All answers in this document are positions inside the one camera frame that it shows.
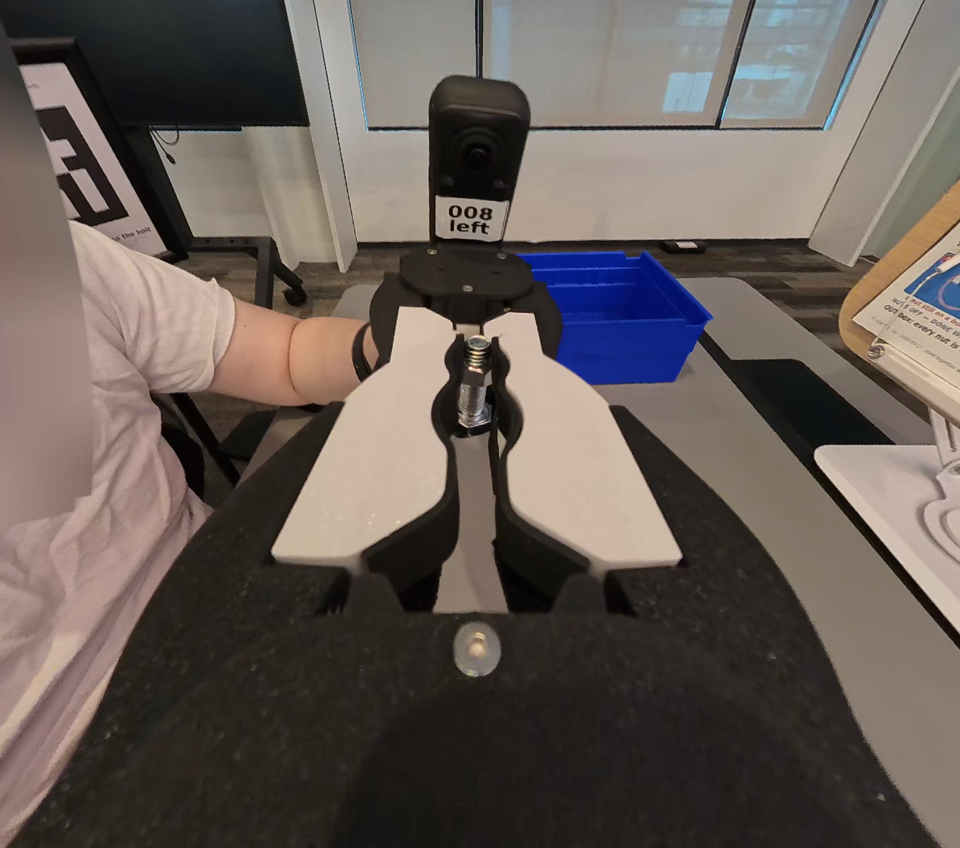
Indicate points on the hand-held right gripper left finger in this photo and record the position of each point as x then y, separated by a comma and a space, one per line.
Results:
367, 481

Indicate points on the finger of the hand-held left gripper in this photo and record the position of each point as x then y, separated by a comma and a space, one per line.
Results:
525, 331
412, 331

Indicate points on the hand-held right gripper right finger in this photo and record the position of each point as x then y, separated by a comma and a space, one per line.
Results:
592, 481

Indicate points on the silver hex bolt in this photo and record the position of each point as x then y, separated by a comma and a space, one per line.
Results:
474, 409

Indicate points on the blue plastic bin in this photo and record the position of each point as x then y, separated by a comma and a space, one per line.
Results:
622, 338

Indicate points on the person's left forearm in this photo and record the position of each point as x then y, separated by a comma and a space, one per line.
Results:
285, 361

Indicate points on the black wristband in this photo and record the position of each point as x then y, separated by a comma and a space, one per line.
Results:
360, 357

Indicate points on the glass window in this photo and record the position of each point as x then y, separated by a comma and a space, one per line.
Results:
600, 1

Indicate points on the small black floor box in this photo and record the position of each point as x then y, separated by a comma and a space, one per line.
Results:
682, 247

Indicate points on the black monitor stand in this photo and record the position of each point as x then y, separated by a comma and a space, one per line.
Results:
225, 248

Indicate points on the white document stand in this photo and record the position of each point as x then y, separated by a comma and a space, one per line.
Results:
877, 488

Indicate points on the large black monitor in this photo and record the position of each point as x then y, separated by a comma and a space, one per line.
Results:
150, 1

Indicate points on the printed instruction sheet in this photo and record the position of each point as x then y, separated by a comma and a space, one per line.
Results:
922, 308

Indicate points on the white sign board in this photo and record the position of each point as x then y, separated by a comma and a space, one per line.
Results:
82, 151

